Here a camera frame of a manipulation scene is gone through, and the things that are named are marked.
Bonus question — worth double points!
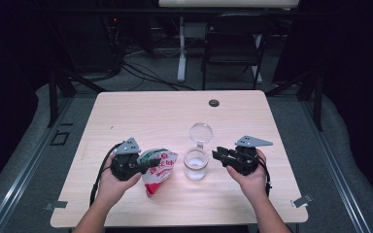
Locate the black metal stand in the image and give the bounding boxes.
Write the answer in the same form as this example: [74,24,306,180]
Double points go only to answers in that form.
[265,69,324,132]
[47,69,108,128]

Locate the grey tape piece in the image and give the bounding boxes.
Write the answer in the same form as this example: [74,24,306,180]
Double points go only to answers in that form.
[44,200,69,212]
[290,193,314,209]

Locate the aluminium floor rail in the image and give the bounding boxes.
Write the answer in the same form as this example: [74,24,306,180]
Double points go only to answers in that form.
[299,96,373,233]
[0,96,76,233]

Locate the black folding chair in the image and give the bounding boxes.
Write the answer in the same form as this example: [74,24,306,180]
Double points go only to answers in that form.
[201,13,275,91]

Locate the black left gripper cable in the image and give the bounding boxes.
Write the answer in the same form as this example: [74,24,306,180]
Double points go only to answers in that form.
[89,142,124,207]

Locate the white desk leg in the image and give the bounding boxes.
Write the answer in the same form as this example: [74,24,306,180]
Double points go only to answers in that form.
[177,17,187,83]
[254,33,263,84]

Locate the black floor cables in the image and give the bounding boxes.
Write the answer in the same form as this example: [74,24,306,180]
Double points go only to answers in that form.
[120,61,195,92]

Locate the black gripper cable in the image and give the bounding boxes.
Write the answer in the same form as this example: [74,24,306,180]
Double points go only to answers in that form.
[256,158,272,198]
[89,142,124,207]

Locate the person's left hand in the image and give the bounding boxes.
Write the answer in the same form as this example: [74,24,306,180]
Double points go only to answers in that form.
[97,154,143,207]

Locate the clear glass jar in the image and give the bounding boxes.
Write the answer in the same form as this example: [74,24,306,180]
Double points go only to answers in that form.
[183,122,215,182]

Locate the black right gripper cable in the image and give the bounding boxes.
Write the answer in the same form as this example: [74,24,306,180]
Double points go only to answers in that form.
[256,158,272,198]

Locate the pink white plastic bag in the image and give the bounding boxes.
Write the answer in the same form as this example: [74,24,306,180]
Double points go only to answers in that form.
[136,148,179,199]

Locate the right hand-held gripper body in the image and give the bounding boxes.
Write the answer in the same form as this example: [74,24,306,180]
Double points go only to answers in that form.
[234,135,274,177]

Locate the person's right hand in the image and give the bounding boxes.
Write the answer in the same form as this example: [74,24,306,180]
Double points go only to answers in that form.
[226,151,268,200]

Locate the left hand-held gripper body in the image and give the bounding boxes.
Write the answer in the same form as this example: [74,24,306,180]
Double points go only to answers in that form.
[110,137,144,182]

